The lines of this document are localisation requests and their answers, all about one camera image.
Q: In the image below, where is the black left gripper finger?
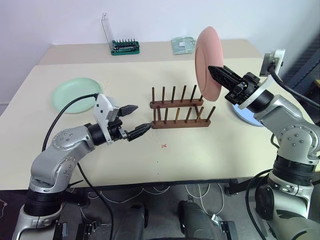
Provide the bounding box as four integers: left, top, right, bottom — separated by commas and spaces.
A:
126, 122, 153, 143
118, 104, 139, 118

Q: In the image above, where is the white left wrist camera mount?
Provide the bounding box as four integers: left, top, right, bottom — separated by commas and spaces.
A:
92, 93, 121, 146

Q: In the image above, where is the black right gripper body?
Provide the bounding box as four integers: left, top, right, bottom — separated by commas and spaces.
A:
224, 71, 261, 106

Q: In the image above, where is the white floor cable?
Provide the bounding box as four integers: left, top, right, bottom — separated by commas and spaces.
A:
184, 183, 226, 219
99, 183, 176, 204

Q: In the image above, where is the green screwdriver bit set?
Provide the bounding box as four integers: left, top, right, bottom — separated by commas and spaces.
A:
110, 38, 141, 57

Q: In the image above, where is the dark ribbed fabric object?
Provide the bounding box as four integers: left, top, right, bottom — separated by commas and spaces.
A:
284, 41, 320, 101

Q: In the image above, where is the black cable under left arm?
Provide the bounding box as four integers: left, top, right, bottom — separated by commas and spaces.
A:
76, 161, 120, 240

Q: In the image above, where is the black cable beside right arm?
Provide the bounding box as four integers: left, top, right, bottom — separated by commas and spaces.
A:
245, 168, 274, 240

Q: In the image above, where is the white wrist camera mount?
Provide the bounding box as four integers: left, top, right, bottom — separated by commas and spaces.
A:
92, 93, 121, 146
237, 48, 286, 110

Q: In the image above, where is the green plate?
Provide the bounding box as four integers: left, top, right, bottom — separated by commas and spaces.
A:
51, 77, 104, 115

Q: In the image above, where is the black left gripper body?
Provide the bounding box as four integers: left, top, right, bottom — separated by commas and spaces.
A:
107, 117, 130, 142

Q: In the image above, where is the pink plate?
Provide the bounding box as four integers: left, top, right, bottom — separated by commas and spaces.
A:
194, 26, 225, 102

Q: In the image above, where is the wooden dish rack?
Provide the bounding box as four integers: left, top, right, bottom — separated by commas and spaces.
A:
149, 84, 217, 130

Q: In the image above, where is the clear plastic case lid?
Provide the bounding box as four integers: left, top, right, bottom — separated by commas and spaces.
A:
100, 12, 114, 52

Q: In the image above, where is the blue plate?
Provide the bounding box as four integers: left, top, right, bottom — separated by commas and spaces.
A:
231, 103, 264, 128

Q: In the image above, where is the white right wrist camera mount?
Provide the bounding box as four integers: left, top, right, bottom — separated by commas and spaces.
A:
237, 48, 286, 110

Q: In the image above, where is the dark rounded robot leg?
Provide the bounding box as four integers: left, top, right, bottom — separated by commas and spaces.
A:
177, 199, 219, 240
116, 202, 151, 240

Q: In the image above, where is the black table leg frame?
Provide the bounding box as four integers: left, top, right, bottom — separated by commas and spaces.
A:
224, 177, 254, 196

